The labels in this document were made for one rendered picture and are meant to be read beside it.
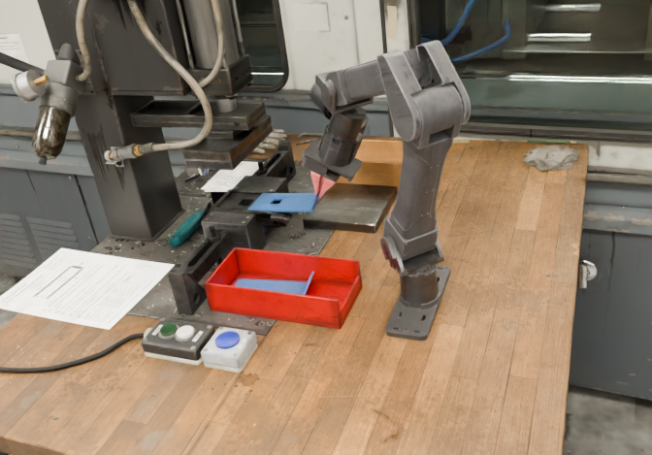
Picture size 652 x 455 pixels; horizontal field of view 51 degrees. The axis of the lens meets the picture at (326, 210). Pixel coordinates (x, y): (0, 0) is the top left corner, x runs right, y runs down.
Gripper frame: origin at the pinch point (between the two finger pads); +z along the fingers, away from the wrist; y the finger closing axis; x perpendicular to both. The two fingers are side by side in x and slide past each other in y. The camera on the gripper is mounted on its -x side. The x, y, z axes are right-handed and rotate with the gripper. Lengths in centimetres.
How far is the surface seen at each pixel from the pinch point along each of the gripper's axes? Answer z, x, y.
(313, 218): 10.5, -6.4, 0.5
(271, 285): 11.6, 16.2, -0.2
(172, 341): 13.4, 36.3, 8.1
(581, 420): 70, -53, -89
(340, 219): 8.1, -6.9, -4.6
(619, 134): -15, -54, -52
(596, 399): 68, -63, -92
